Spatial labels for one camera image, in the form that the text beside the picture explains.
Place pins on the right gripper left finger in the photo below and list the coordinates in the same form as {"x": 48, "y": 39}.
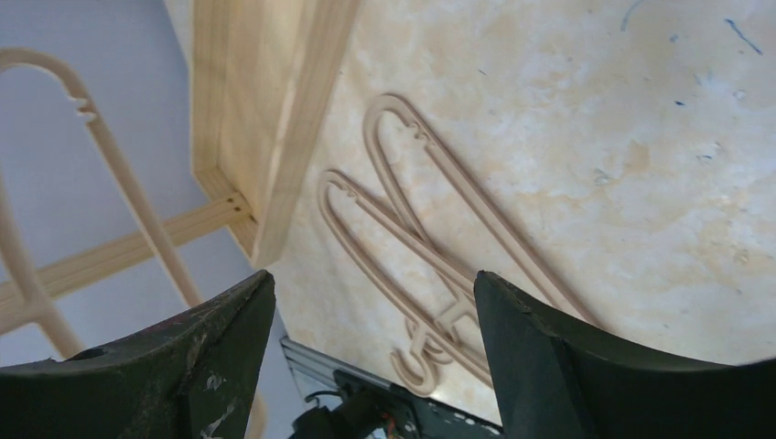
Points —
{"x": 193, "y": 375}

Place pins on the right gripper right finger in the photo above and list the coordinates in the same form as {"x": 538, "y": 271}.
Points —
{"x": 556, "y": 376}

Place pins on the beige plastic hanger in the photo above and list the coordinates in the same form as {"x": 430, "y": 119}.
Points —
{"x": 39, "y": 307}
{"x": 549, "y": 284}
{"x": 433, "y": 338}

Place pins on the wooden clothes rack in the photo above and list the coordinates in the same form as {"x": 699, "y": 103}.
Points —
{"x": 262, "y": 73}

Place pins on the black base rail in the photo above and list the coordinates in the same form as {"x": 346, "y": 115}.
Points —
{"x": 347, "y": 402}

